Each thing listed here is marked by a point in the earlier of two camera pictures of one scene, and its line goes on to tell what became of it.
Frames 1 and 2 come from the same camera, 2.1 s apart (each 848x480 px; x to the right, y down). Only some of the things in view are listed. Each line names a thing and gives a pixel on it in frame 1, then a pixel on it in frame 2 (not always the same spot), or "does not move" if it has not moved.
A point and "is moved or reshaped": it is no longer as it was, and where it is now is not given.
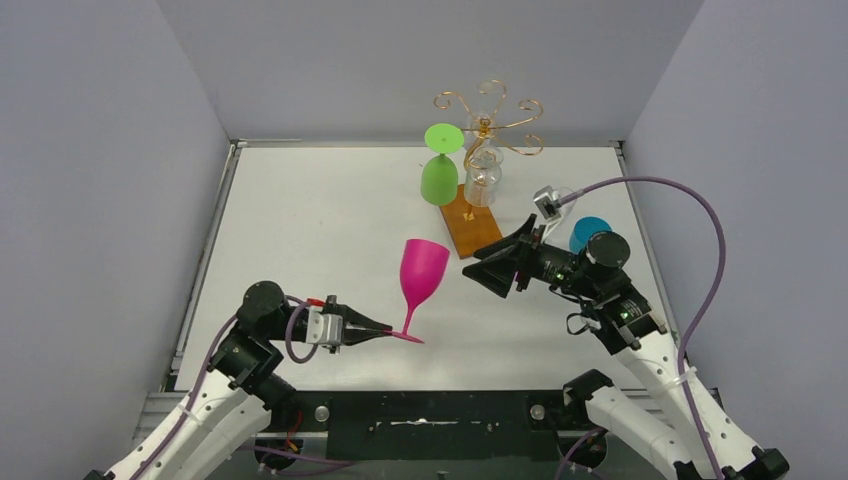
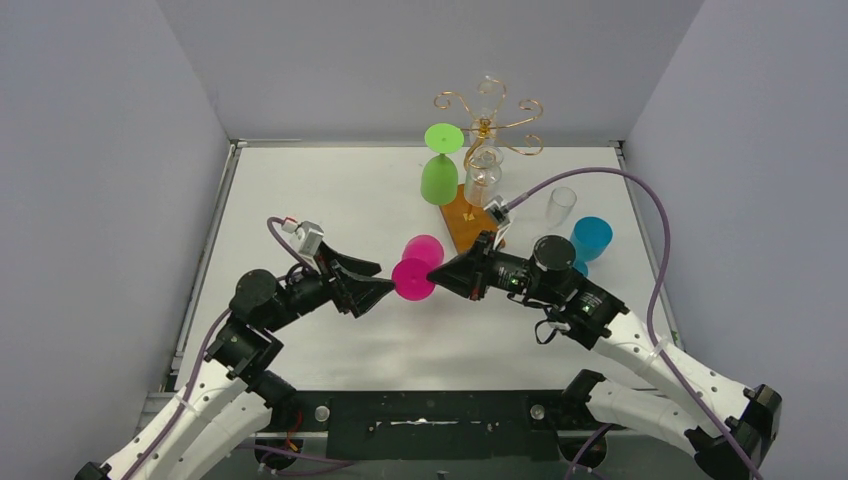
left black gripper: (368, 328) -> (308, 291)
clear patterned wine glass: (483, 177) does not move
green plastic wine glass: (439, 178) does not move
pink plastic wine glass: (422, 268) is moved or reshaped
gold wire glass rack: (470, 226) does not move
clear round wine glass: (483, 131) does not move
